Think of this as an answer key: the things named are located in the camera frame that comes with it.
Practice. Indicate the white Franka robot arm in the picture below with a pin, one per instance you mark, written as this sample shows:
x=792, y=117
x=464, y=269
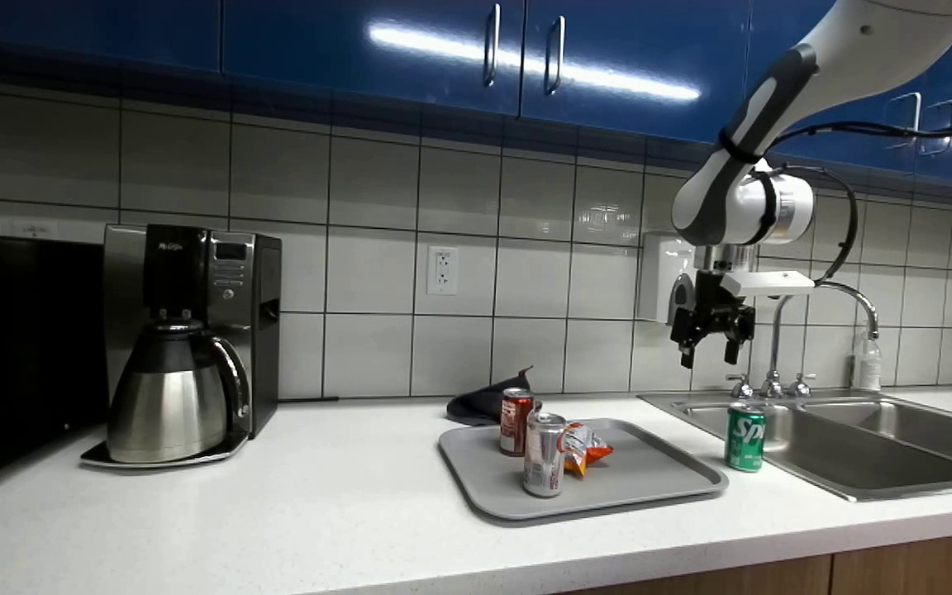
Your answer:
x=809, y=77

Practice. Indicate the grey plastic tray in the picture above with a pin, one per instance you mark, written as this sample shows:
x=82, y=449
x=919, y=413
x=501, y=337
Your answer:
x=654, y=475

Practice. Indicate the chrome kitchen faucet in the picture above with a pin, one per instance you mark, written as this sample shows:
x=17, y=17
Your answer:
x=861, y=302

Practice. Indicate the stainless steel double sink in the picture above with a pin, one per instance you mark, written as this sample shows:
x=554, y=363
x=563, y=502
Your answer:
x=885, y=442

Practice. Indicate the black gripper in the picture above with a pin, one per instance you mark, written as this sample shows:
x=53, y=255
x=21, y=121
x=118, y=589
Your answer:
x=710, y=302

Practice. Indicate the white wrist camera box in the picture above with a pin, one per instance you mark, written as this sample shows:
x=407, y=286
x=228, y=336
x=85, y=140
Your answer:
x=776, y=281

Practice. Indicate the orange snack bag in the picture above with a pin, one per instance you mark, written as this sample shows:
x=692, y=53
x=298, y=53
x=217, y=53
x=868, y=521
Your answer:
x=591, y=449

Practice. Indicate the white wall outlet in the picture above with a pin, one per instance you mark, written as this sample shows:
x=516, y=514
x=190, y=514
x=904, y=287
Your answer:
x=443, y=269

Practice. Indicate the green Sprite can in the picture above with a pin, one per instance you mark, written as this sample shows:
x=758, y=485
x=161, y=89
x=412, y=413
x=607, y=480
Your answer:
x=744, y=437

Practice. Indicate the clear dish soap bottle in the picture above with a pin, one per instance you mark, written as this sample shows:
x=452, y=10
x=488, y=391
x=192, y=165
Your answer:
x=864, y=363

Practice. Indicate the stainless steel coffee carafe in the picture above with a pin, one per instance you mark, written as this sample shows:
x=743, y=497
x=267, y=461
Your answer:
x=174, y=396

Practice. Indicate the red Coke can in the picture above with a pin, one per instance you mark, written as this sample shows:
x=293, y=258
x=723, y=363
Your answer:
x=512, y=416

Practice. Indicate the white wall soap dispenser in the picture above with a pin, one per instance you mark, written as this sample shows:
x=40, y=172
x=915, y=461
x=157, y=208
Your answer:
x=657, y=275

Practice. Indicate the silver Diet Coke can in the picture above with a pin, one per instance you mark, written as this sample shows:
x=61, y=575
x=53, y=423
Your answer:
x=542, y=457

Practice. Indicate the dark crumpled cloth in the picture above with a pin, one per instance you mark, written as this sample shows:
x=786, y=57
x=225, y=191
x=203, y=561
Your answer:
x=482, y=401

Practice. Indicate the black steel coffee maker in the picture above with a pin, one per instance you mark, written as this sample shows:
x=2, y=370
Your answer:
x=233, y=308

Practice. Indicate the black microwave oven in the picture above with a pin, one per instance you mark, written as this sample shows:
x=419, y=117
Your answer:
x=17, y=350

